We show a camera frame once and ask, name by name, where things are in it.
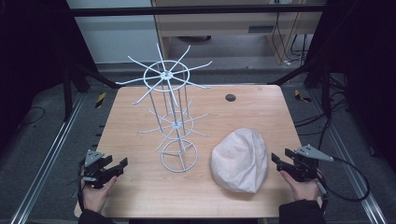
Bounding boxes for person's left hand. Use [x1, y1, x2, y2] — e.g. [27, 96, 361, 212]
[80, 175, 119, 215]

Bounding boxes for yellow black striped tape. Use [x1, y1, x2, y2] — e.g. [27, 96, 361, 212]
[94, 91, 107, 109]
[293, 89, 313, 104]

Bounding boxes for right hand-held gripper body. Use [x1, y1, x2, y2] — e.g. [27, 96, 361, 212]
[289, 144, 334, 183]

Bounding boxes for pale pink cloth hat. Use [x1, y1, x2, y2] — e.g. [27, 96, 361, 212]
[209, 127, 270, 194]

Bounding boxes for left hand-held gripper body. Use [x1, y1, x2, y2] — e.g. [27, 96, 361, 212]
[78, 149, 114, 189]

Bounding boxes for dark curtain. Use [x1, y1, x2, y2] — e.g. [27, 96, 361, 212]
[0, 0, 97, 153]
[306, 0, 396, 175]

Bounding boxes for black desk cables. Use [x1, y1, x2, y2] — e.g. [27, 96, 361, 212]
[271, 11, 310, 67]

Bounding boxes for person's right hand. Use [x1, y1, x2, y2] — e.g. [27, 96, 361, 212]
[278, 170, 320, 203]

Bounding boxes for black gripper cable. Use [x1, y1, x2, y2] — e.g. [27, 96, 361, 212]
[76, 160, 87, 213]
[315, 156, 372, 213]

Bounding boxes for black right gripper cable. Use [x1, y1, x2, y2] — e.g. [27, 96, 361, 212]
[315, 156, 372, 213]

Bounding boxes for light wooden desk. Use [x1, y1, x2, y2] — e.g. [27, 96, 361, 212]
[150, 0, 329, 65]

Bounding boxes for aluminium floor rail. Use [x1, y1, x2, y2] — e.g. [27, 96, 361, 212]
[8, 92, 86, 224]
[311, 88, 389, 224]

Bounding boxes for black metal stand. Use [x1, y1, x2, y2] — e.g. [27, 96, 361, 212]
[61, 60, 121, 123]
[266, 60, 332, 119]

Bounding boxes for thin black floor cable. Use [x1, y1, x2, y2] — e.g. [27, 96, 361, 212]
[17, 105, 47, 128]

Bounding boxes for white wire hat rack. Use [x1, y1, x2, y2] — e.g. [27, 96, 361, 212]
[115, 43, 214, 174]

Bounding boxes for black floor cables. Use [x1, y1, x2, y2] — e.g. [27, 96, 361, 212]
[293, 74, 351, 138]

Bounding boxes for white cabinet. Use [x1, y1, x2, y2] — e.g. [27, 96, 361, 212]
[65, 0, 162, 64]

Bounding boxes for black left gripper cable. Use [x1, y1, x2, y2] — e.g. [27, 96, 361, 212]
[76, 160, 87, 213]

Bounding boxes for black horizontal frame bar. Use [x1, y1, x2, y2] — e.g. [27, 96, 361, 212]
[65, 4, 329, 18]

